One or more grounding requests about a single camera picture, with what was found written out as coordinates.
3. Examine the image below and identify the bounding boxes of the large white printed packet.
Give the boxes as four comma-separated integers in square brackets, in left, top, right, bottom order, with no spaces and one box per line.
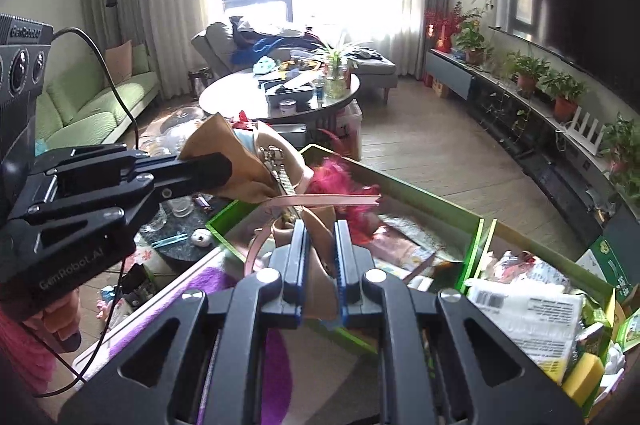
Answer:
[466,276,587,382]

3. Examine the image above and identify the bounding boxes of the person's left forearm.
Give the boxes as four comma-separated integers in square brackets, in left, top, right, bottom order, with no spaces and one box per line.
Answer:
[0,304,57,399]

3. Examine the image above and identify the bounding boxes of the crumpled clear plastic wrapper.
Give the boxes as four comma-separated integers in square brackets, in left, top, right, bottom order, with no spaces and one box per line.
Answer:
[481,249,572,292]

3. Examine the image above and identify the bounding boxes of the green sofa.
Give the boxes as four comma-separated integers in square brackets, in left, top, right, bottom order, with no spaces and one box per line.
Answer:
[34,42,162,152]

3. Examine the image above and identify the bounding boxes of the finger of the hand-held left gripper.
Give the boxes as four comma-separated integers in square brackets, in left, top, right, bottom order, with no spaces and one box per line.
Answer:
[7,152,234,260]

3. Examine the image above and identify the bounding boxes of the green snack packet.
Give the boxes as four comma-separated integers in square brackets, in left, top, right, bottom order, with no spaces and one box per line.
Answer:
[579,294,640,357]

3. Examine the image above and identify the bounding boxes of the peach cushion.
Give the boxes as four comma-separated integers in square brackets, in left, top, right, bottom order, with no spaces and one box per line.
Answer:
[104,39,134,82]

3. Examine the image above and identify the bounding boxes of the green cardboard box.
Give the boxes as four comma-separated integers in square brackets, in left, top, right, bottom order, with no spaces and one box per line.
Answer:
[462,218,640,412]
[204,143,486,357]

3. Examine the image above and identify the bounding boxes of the dark oval coffee table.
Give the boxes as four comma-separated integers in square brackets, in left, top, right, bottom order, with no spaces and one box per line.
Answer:
[198,66,362,124]

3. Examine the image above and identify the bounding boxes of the red flower arrangement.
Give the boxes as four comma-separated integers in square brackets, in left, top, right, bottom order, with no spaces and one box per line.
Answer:
[424,6,469,52]

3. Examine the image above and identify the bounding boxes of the white router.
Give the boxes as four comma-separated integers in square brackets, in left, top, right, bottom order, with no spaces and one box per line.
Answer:
[569,104,607,157]

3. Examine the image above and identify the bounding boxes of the dark television cabinet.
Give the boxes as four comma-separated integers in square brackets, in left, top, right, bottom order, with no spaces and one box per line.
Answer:
[424,46,640,257]

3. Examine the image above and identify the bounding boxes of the dark round side table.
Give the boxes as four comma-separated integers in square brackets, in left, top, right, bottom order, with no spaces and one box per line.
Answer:
[139,192,237,277]

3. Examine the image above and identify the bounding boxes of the person's left hand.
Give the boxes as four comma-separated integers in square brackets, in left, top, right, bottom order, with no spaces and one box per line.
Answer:
[37,291,83,353]

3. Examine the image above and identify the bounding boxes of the teal handled scissors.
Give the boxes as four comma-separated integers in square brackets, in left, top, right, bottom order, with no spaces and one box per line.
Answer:
[149,231,189,251]

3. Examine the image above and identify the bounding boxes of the clear plastic storage bin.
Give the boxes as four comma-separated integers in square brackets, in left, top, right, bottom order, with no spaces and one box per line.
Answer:
[329,99,364,162]

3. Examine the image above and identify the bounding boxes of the green white carton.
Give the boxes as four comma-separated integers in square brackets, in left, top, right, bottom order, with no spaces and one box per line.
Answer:
[574,234,637,307]

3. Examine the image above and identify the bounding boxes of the pink white power strip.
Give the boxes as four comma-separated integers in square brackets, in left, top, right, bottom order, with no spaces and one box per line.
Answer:
[371,229,432,272]

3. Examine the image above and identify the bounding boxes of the black cable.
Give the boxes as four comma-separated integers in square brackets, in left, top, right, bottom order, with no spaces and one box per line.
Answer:
[19,26,144,399]

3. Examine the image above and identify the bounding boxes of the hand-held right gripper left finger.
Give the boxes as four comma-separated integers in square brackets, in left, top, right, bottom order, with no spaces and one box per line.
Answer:
[57,219,307,425]

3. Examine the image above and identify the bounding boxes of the grey sofa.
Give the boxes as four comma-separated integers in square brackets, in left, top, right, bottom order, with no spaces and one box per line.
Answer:
[191,16,399,99]

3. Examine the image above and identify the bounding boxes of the black tray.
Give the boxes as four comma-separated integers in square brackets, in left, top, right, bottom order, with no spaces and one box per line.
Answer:
[264,79,317,107]

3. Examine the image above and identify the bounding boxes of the plant in glass vase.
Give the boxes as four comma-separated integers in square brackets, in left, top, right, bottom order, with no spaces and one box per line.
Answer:
[319,42,352,99]

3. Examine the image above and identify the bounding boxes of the potted green plant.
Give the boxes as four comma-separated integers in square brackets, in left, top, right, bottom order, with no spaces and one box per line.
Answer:
[541,70,589,124]
[505,50,550,98]
[599,112,640,173]
[452,18,488,66]
[611,168,640,211]

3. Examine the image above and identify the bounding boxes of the pink feather duster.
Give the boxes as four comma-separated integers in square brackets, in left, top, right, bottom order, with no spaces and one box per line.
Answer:
[304,129,387,247]

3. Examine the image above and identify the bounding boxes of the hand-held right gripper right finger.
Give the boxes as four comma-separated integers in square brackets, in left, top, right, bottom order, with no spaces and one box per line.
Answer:
[334,219,586,425]

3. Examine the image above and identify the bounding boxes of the yellow sponge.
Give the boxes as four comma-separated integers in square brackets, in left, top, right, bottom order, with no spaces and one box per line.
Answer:
[561,351,607,408]

